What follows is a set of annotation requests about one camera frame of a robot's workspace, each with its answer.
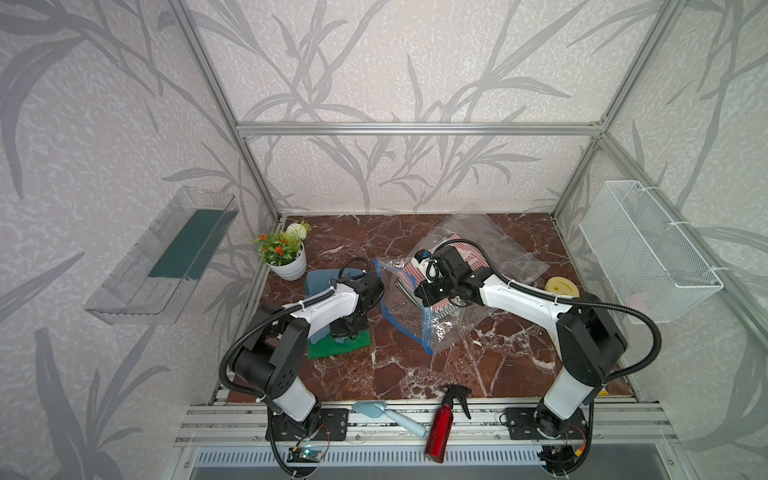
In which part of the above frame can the light blue brush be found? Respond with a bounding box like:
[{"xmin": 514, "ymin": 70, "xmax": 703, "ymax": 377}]
[{"xmin": 352, "ymin": 401, "xmax": 427, "ymax": 439}]

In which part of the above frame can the clear plastic wall shelf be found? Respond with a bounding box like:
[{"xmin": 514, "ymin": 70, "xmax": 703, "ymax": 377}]
[{"xmin": 84, "ymin": 187, "xmax": 239, "ymax": 326}]

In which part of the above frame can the red spray bottle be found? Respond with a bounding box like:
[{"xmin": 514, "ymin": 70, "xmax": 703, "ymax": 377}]
[{"xmin": 424, "ymin": 384, "xmax": 472, "ymax": 464}]

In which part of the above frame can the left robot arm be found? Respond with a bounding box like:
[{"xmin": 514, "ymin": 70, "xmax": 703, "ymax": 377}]
[{"xmin": 218, "ymin": 272, "xmax": 384, "ymax": 425}]

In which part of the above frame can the blue garment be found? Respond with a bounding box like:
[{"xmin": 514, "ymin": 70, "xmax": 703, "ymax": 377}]
[{"xmin": 304, "ymin": 269, "xmax": 358, "ymax": 339}]

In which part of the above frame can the potted plant white pot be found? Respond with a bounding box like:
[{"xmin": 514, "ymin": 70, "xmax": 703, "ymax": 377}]
[{"xmin": 254, "ymin": 221, "xmax": 312, "ymax": 281}]

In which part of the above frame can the yellow smiley sponge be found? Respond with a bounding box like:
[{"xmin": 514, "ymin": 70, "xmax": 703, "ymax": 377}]
[{"xmin": 545, "ymin": 276, "xmax": 580, "ymax": 298}]

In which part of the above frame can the white wire basket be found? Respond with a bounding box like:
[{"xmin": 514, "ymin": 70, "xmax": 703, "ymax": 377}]
[{"xmin": 580, "ymin": 180, "xmax": 723, "ymax": 324}]

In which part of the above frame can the red white striped top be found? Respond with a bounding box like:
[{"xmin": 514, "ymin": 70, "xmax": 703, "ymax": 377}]
[{"xmin": 396, "ymin": 236, "xmax": 492, "ymax": 320}]

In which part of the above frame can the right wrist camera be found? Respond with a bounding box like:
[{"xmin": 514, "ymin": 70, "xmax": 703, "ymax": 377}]
[{"xmin": 411, "ymin": 249, "xmax": 435, "ymax": 281}]

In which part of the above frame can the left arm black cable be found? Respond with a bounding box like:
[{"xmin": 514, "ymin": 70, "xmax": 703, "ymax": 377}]
[{"xmin": 217, "ymin": 256, "xmax": 373, "ymax": 400}]

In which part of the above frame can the clear vacuum bag blue zip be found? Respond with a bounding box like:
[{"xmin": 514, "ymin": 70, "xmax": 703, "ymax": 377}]
[{"xmin": 374, "ymin": 215, "xmax": 547, "ymax": 354}]

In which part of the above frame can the green tank top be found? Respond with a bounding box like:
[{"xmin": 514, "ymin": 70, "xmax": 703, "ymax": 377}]
[{"xmin": 307, "ymin": 328, "xmax": 371, "ymax": 360}]

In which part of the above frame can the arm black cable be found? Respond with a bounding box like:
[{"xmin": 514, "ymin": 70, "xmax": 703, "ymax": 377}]
[
  {"xmin": 428, "ymin": 238, "xmax": 663, "ymax": 384},
  {"xmin": 217, "ymin": 256, "xmax": 373, "ymax": 400}
]

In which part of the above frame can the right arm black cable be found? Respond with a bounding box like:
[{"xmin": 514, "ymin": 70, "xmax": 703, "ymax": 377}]
[{"xmin": 428, "ymin": 238, "xmax": 663, "ymax": 384}]

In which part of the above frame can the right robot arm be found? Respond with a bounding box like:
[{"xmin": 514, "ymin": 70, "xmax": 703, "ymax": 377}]
[{"xmin": 410, "ymin": 245, "xmax": 627, "ymax": 439}]

